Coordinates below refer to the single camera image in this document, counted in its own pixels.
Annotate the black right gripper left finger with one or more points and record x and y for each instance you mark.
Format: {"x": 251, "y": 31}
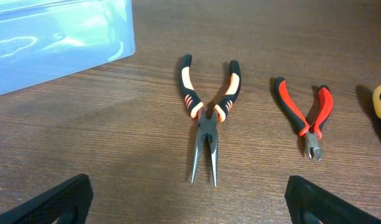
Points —
{"x": 68, "y": 202}

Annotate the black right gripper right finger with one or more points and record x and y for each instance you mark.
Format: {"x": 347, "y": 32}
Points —
{"x": 309, "y": 203}

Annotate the red black cutting pliers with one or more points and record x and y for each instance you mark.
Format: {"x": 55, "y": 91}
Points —
{"x": 313, "y": 132}

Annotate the orange black needle-nose pliers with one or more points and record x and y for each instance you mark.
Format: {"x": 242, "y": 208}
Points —
{"x": 207, "y": 127}

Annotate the clear plastic container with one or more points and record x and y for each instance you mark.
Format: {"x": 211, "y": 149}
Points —
{"x": 41, "y": 40}

